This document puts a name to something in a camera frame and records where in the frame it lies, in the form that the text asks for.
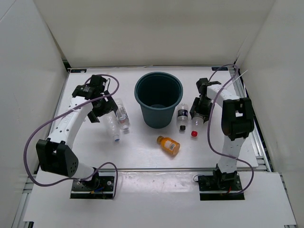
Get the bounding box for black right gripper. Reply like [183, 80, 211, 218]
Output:
[190, 97, 215, 123]

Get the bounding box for clear bottle red label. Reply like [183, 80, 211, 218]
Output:
[115, 98, 130, 131]

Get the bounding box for clear bottle white cap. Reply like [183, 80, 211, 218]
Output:
[104, 114, 120, 143]

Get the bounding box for clear bottle red cap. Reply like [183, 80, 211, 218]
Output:
[191, 115, 204, 138]

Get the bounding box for clear bottle black cap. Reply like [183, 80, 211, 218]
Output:
[177, 103, 189, 132]

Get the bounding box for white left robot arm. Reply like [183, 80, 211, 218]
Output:
[36, 78, 117, 190]

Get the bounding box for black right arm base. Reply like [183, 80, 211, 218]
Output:
[193, 174, 245, 201]

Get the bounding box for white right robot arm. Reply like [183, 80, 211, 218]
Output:
[190, 78, 254, 190]

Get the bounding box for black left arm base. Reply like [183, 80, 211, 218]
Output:
[70, 173, 115, 200]

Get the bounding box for dark teal plastic bin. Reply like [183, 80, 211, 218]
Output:
[134, 72, 183, 129]

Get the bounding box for orange juice bottle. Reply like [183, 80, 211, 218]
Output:
[156, 136, 181, 156]

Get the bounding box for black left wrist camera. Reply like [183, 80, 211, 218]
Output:
[89, 75, 107, 91]

